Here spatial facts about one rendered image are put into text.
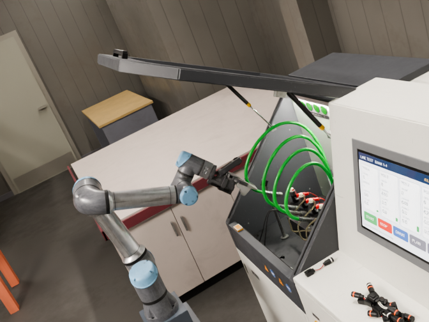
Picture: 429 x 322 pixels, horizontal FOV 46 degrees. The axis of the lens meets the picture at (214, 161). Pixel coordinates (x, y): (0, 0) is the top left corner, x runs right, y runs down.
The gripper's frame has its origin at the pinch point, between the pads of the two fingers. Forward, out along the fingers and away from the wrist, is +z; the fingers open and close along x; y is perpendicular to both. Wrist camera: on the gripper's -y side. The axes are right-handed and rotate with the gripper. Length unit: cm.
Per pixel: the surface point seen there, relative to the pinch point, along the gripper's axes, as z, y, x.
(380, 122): 15, -42, 62
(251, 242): 11.4, 25.0, -7.7
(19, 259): -137, 219, -325
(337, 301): 33, 18, 53
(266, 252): 16.3, 23.6, 3.9
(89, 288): -53, 167, -211
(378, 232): 35, -10, 53
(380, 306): 40, 10, 67
